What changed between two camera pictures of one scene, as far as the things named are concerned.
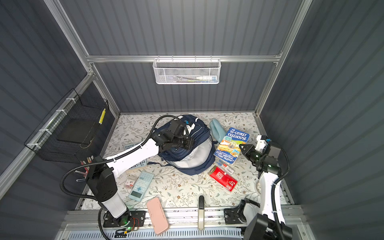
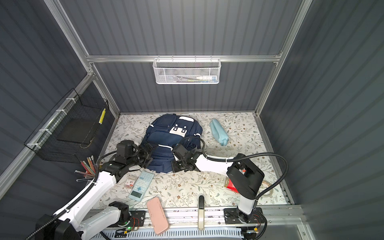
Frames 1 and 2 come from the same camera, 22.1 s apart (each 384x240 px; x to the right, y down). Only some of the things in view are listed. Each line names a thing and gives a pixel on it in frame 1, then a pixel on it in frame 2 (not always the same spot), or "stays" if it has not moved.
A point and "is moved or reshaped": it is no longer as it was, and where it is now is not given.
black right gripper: (251, 148) → (175, 168)
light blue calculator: (141, 186) stays
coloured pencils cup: (88, 160) stays
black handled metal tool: (201, 213) stays
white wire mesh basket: (185, 71) stays
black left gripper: (190, 141) → (146, 153)
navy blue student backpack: (198, 160) is moved or reshaped
